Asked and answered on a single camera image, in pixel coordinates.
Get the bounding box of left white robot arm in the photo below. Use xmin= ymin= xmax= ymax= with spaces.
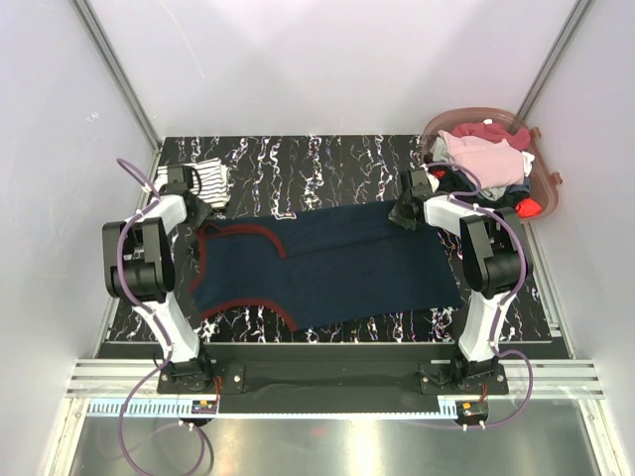
xmin=102 ymin=159 xmax=214 ymax=393

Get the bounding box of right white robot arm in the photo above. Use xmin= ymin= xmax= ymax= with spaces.
xmin=389 ymin=169 xmax=532 ymax=394

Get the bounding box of grey garment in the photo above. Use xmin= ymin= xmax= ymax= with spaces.
xmin=428 ymin=145 xmax=529 ymax=201

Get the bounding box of small circuit board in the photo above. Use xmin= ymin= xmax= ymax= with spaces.
xmin=458 ymin=401 xmax=489 ymax=419
xmin=191 ymin=400 xmax=218 ymax=415

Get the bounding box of aluminium corner post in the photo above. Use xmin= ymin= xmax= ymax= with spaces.
xmin=69 ymin=0 xmax=163 ymax=152
xmin=516 ymin=0 xmax=595 ymax=121

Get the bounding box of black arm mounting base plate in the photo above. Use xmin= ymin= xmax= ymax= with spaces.
xmin=96 ymin=340 xmax=510 ymax=416

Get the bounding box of light pink garment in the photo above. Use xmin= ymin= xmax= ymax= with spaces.
xmin=432 ymin=131 xmax=534 ymax=188

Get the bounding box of brown translucent plastic basket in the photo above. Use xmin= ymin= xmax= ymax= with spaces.
xmin=421 ymin=107 xmax=562 ymax=221

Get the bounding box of left small circuit board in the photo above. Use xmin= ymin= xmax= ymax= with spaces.
xmin=191 ymin=400 xmax=218 ymax=415

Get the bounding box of right aluminium corner post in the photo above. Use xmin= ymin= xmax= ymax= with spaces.
xmin=516 ymin=0 xmax=595 ymax=121

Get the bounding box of navy tank top red trim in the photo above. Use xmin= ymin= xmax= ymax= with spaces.
xmin=190 ymin=201 xmax=462 ymax=331

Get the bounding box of aluminium frame rail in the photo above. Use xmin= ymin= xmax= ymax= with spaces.
xmin=66 ymin=359 xmax=603 ymax=399

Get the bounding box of left aluminium corner post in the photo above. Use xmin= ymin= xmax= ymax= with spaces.
xmin=69 ymin=0 xmax=163 ymax=152

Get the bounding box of black white striped tank top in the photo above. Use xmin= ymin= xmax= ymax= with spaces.
xmin=154 ymin=158 xmax=229 ymax=210

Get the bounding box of right small circuit board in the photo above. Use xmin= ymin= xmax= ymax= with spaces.
xmin=458 ymin=401 xmax=489 ymax=419

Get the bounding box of orange red garment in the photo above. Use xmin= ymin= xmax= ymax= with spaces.
xmin=515 ymin=198 xmax=543 ymax=220

